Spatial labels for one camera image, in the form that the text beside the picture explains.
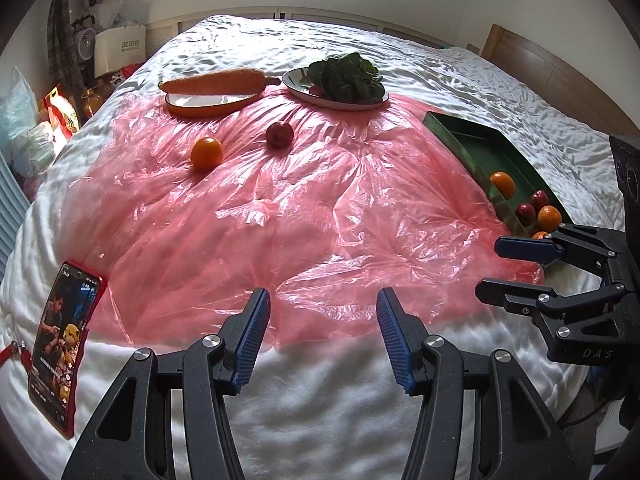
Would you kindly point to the orange oval dish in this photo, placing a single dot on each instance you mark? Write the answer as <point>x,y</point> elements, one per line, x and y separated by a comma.
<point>210,105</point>

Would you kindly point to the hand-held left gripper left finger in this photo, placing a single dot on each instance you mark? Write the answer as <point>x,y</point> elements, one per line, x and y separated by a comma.
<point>252,340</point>

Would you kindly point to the carrot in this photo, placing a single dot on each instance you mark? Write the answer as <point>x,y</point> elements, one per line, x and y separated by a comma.
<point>215,82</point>

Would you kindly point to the light blue radiator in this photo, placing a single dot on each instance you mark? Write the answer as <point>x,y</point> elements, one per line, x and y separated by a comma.
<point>10,210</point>

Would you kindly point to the green rectangular tray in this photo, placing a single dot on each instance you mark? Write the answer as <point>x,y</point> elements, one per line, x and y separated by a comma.
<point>480,145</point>

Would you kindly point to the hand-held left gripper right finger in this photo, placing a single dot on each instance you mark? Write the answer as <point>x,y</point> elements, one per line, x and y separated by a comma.
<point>395,340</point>

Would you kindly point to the phone with red case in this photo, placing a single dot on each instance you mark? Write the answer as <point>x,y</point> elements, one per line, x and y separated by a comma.
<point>60,340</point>

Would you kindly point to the white plastic bag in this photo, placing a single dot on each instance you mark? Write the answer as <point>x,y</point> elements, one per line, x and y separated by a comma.
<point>32,152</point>

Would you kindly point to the purple desk fan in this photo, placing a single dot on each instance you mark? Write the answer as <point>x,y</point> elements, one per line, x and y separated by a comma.
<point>85,40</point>

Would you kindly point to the white paper bag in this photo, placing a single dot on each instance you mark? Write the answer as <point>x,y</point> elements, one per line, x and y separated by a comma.
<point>120,47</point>

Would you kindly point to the blue plastic bag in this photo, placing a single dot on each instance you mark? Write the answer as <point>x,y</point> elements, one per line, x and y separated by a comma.
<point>15,105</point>

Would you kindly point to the red apple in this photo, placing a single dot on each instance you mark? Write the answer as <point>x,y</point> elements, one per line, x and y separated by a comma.
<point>540,199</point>

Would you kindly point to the wooden headboard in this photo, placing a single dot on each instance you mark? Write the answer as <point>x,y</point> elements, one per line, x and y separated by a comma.
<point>550,70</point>

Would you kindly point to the green leafy vegetable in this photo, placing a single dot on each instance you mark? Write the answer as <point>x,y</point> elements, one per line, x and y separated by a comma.
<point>345,80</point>

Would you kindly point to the orange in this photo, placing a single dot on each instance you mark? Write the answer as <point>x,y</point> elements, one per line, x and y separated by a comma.
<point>548,216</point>
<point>540,235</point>
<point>502,183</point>
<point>206,152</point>

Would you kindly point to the dark purple plum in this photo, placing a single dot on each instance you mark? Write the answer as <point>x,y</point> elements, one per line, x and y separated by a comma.
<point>525,211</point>

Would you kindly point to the pink plastic sheet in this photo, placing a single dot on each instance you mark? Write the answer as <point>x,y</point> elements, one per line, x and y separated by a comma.
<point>300,210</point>

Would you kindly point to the red and yellow box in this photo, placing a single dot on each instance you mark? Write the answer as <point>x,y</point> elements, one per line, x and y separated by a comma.
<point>60,110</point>

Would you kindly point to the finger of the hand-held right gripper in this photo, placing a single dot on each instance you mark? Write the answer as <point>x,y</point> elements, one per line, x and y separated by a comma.
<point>522,247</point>
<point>515,297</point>

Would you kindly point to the red plum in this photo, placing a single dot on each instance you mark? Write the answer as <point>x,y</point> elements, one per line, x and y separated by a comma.
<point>279,134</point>

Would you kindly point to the white bed blanket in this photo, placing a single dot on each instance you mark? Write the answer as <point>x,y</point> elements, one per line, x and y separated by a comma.
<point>450,85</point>

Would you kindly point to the plaid scarf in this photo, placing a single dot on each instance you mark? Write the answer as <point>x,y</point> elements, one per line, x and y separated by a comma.
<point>60,35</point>

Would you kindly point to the white oval plate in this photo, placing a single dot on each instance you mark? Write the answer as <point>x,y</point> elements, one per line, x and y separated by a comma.
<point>295,82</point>

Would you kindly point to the clear plastic bags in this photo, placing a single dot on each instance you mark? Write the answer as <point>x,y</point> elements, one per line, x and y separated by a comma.
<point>107,5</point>

